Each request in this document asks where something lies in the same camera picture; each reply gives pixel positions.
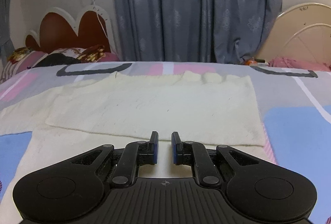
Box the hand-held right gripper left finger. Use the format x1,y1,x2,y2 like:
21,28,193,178
71,131,159,188

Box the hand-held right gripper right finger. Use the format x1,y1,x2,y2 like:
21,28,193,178
171,132,260,187

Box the plain pink pillow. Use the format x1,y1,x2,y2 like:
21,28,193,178
103,52,121,62

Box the orange packet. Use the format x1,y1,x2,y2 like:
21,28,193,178
242,57,259,66

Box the red yellow floral pillow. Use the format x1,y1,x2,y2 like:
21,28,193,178
50,44,106,63

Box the dark cloth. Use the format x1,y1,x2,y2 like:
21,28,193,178
32,54,83,68

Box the wide blue-grey curtain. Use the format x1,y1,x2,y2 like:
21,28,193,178
110,0,289,64

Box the pink blanket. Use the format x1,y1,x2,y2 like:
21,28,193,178
267,57,331,72

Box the red white-edged headboard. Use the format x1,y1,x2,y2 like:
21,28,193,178
24,6,119,62

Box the cream arched headboard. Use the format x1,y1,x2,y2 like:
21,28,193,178
255,2,331,64

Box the narrow blue-grey curtain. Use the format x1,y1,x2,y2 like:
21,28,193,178
0,0,16,64

